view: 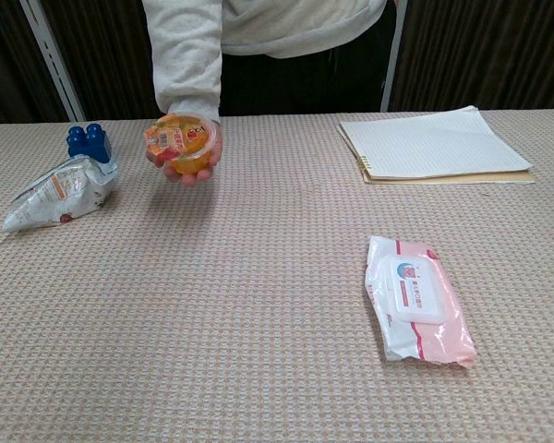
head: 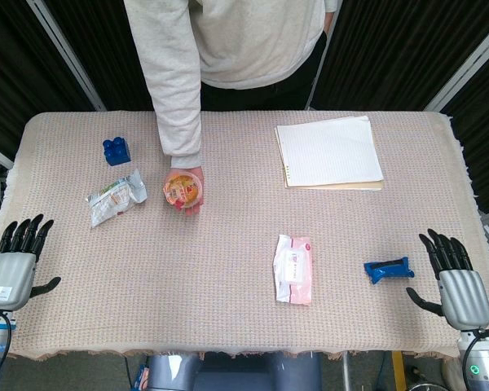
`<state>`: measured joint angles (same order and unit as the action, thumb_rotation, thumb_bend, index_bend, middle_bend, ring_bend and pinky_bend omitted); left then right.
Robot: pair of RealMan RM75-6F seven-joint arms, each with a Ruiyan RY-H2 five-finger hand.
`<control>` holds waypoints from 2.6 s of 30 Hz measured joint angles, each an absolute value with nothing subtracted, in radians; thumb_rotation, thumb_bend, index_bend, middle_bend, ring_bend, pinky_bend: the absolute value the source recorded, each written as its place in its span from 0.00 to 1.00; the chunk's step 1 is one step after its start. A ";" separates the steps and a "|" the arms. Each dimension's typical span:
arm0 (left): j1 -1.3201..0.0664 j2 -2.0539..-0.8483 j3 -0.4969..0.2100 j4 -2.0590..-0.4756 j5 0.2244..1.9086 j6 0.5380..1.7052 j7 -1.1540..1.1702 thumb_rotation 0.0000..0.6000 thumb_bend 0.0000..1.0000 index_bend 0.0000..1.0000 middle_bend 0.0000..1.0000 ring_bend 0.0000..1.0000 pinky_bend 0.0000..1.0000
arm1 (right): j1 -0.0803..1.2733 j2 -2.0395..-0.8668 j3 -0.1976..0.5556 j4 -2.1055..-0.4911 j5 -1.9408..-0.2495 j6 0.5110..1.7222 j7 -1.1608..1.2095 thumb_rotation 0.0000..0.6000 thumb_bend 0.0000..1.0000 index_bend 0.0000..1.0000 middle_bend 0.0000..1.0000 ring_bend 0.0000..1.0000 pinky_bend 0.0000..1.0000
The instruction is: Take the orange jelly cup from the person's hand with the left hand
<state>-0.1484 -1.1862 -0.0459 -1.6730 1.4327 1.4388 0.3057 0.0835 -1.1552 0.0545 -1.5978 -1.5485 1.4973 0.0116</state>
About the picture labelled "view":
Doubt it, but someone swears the person's bare hand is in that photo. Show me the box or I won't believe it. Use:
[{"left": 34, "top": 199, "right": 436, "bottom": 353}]
[{"left": 145, "top": 122, "right": 225, "bottom": 188}]

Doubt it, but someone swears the orange fruit jelly cup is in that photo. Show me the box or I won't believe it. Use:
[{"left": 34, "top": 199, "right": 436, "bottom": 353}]
[{"left": 142, "top": 113, "right": 220, "bottom": 175}]

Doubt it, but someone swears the grey sweatshirt sleeve forearm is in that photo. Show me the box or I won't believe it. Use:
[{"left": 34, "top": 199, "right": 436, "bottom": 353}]
[{"left": 141, "top": 0, "right": 224, "bottom": 125}]

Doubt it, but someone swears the blue toy building block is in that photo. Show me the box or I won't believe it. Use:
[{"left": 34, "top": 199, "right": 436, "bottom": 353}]
[{"left": 66, "top": 123, "right": 114, "bottom": 165}]

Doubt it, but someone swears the white printed snack bag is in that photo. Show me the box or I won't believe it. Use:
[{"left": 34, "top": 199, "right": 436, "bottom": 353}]
[{"left": 0, "top": 155, "right": 120, "bottom": 233}]

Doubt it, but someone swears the person torso in grey sweatshirt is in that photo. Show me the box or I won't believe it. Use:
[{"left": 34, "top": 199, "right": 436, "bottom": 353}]
[{"left": 214, "top": 0, "right": 401, "bottom": 116}]

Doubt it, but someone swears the white lined paper notebook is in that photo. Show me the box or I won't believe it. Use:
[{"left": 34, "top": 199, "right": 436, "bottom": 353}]
[{"left": 336, "top": 104, "right": 535, "bottom": 182}]

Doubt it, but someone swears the pink wet wipes pack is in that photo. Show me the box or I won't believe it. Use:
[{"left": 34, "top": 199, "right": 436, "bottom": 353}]
[{"left": 364, "top": 234, "right": 479, "bottom": 369}]

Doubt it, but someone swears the beige paper folder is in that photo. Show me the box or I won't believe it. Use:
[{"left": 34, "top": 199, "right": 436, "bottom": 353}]
[{"left": 362, "top": 168, "right": 536, "bottom": 186}]

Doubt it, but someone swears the white slotted metal rail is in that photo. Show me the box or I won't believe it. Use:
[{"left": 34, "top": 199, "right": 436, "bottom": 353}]
[
  {"left": 18, "top": 0, "right": 87, "bottom": 123},
  {"left": 379, "top": 0, "right": 410, "bottom": 113}
]

